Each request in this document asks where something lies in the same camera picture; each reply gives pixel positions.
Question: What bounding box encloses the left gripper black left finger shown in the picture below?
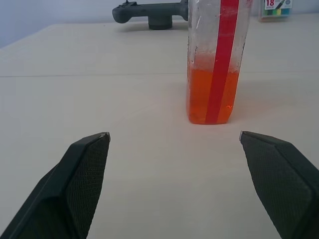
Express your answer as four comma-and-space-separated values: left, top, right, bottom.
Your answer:
0, 131, 111, 239

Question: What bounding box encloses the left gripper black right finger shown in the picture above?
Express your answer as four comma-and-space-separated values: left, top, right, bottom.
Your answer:
239, 130, 319, 239

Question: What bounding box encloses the plastic bottle with orange liquid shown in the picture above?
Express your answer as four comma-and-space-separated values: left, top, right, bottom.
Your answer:
186, 0, 251, 125

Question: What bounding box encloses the clear box of colour markers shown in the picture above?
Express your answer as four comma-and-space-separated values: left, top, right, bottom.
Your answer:
258, 0, 294, 22

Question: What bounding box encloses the dark grey gamepad controller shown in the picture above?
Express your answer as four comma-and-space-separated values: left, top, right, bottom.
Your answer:
112, 0, 189, 30

